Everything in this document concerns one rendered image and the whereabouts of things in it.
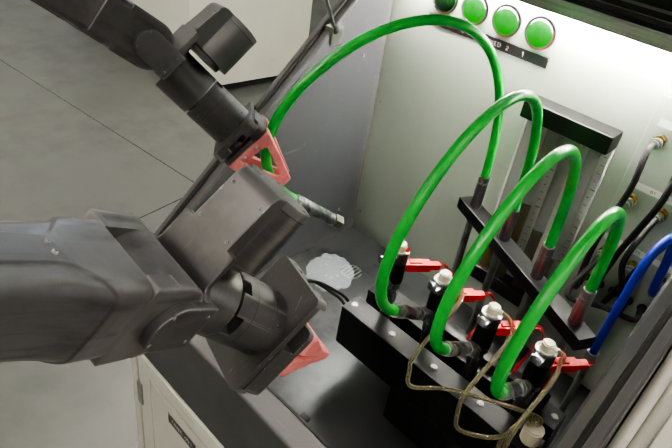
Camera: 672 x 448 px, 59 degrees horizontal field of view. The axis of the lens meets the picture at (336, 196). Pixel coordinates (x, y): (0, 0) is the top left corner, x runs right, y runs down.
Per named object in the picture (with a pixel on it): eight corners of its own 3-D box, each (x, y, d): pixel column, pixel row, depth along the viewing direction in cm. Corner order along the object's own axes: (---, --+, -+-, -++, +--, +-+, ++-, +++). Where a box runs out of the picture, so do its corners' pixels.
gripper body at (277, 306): (333, 309, 48) (278, 277, 43) (247, 398, 49) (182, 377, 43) (296, 260, 53) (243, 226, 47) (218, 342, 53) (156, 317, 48)
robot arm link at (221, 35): (109, 29, 71) (128, 46, 65) (177, -38, 72) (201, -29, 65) (179, 95, 79) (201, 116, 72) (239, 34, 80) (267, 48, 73)
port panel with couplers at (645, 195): (572, 273, 96) (654, 99, 79) (582, 265, 99) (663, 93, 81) (652, 320, 89) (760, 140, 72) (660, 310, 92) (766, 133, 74)
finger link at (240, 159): (302, 153, 83) (254, 105, 79) (307, 170, 76) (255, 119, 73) (267, 185, 84) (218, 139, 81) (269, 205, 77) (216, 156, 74)
